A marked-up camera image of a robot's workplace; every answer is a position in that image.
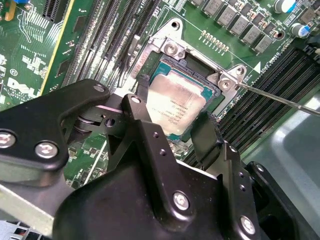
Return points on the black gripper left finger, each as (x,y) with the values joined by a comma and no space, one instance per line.
(37,125)

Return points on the silver CPU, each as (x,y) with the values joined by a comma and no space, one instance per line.
(175,100)

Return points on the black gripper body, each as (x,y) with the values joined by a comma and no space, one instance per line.
(112,212)

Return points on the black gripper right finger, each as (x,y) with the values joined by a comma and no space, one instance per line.
(207,145)

